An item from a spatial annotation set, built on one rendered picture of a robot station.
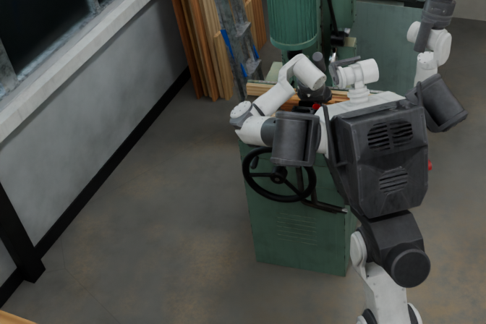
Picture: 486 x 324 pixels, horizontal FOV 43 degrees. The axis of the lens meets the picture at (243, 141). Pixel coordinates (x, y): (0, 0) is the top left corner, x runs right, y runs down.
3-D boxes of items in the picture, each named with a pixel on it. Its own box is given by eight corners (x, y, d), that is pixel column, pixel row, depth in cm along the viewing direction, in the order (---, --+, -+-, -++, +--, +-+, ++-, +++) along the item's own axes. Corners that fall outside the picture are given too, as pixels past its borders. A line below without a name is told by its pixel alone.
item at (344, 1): (331, 27, 242) (330, -7, 233) (335, 15, 249) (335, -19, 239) (353, 28, 240) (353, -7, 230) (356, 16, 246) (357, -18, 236)
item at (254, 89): (246, 95, 257) (245, 84, 254) (248, 92, 259) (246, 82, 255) (393, 108, 240) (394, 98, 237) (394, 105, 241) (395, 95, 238)
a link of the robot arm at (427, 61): (453, 30, 185) (448, 64, 194) (427, 20, 190) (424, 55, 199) (442, 40, 182) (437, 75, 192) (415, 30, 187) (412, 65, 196)
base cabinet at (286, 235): (254, 262, 304) (238, 156, 257) (283, 180, 344) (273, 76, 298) (345, 278, 291) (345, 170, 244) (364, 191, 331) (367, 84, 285)
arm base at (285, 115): (307, 166, 181) (319, 170, 170) (265, 162, 179) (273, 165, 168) (312, 116, 181) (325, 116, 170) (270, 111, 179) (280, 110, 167)
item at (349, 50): (331, 69, 253) (330, 45, 246) (334, 60, 258) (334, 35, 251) (354, 71, 251) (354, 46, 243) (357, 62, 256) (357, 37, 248)
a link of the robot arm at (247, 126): (241, 152, 202) (275, 158, 182) (217, 123, 197) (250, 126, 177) (264, 129, 205) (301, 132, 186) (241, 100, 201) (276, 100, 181)
